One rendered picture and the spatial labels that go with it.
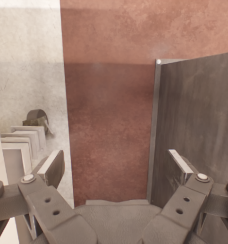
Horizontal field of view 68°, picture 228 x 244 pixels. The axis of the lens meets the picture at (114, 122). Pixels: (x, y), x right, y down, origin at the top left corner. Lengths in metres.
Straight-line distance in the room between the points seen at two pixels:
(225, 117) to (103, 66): 0.71
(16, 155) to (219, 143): 0.73
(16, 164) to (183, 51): 1.01
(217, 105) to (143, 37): 0.64
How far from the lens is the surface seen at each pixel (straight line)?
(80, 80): 1.03
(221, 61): 0.53
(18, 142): 0.79
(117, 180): 1.23
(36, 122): 0.96
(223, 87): 0.51
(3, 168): 0.32
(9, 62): 1.17
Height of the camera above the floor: 1.02
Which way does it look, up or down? 74 degrees down
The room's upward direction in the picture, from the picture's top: 177 degrees clockwise
